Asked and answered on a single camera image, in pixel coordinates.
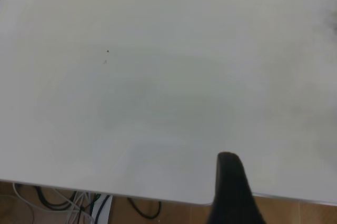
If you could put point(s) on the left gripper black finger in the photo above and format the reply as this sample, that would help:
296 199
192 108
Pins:
231 195

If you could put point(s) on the white table leg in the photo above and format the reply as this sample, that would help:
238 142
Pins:
105 211

